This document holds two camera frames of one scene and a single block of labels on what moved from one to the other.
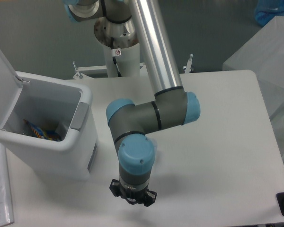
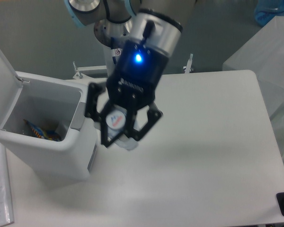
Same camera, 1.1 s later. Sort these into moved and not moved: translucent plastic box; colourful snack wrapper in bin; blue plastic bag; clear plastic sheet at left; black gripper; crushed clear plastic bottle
Moved: black gripper; crushed clear plastic bottle
Not moved: blue plastic bag; colourful snack wrapper in bin; clear plastic sheet at left; translucent plastic box
